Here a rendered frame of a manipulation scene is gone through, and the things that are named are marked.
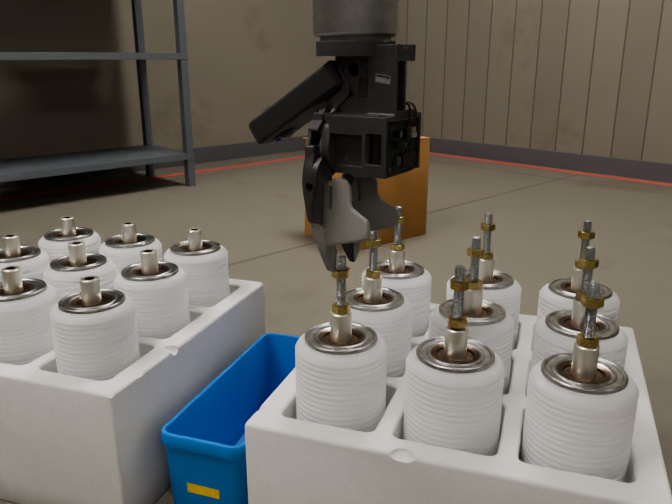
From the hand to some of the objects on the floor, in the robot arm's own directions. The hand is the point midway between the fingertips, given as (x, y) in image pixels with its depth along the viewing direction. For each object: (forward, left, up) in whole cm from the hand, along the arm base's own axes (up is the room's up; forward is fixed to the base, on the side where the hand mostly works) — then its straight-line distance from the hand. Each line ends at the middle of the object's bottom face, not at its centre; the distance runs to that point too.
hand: (336, 252), depth 64 cm
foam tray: (+9, -43, -34) cm, 56 cm away
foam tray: (-16, +6, -34) cm, 38 cm away
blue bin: (-3, -18, -34) cm, 39 cm away
